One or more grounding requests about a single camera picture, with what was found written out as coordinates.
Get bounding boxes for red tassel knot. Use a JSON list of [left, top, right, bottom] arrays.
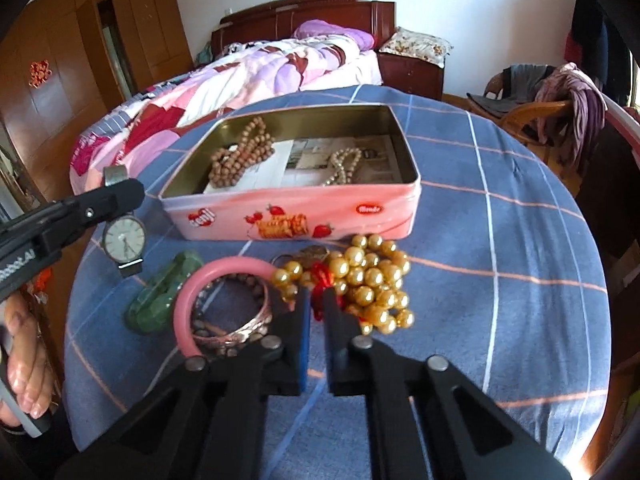
[[300, 262, 347, 322]]

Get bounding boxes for person's left hand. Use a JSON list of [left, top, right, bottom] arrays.
[[0, 290, 57, 433]]

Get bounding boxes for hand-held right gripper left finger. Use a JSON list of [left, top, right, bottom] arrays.
[[55, 285, 312, 480]]

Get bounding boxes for pink patchwork quilt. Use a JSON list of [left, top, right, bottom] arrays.
[[67, 34, 366, 196]]

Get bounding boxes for dark wooden bead bracelet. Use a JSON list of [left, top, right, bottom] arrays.
[[190, 280, 241, 358]]

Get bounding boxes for metal ring pendant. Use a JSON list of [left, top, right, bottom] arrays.
[[271, 245, 331, 267]]

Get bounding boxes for dark wooden desk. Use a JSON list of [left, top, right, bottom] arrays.
[[575, 95, 640, 311]]

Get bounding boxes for silver wrist watch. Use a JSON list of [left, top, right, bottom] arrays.
[[101, 166, 147, 278]]

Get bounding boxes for pink tin box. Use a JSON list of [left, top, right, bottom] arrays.
[[160, 104, 421, 242]]

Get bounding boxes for hanging dark clothes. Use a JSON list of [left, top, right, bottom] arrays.
[[565, 0, 632, 106]]

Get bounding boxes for green jade bracelet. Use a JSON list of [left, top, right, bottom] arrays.
[[124, 250, 205, 335]]

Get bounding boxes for dark wooden bed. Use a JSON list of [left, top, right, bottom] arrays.
[[210, 0, 398, 92]]

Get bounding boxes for dark wooden nightstand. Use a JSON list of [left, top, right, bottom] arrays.
[[377, 50, 446, 101]]

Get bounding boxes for gold bead necklace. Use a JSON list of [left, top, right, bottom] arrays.
[[270, 234, 416, 336]]

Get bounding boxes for silver bangle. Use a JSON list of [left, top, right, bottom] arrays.
[[197, 272, 275, 348]]

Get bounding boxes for blue plaid tablecloth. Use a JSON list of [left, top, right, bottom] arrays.
[[62, 82, 613, 480]]

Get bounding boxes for purple pillow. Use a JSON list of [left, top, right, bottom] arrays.
[[293, 19, 376, 52]]

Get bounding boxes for pearl necklace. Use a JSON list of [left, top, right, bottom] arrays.
[[322, 147, 363, 187]]

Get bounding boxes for light wooden bead necklace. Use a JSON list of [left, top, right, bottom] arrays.
[[207, 116, 277, 189]]

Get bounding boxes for purple pink clothes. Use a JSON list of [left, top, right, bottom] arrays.
[[535, 62, 608, 171]]

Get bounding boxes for wicker chair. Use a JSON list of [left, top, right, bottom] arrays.
[[467, 67, 576, 161]]

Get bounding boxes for pink bangle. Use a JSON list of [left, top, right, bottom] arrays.
[[173, 256, 277, 358]]

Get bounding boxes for floral pillow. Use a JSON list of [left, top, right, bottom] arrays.
[[380, 27, 453, 66]]

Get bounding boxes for red paper decoration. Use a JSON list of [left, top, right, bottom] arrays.
[[29, 60, 54, 87]]

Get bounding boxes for newspaper liner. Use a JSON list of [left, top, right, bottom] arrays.
[[202, 137, 403, 195]]

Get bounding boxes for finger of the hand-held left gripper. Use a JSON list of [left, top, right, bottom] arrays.
[[50, 178, 147, 233]]

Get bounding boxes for grey clothes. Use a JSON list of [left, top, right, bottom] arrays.
[[502, 64, 556, 100]]

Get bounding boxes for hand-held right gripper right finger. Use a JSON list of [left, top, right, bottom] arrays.
[[322, 285, 573, 480]]

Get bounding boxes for brown wooden wardrobe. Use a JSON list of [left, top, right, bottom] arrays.
[[0, 0, 193, 221]]

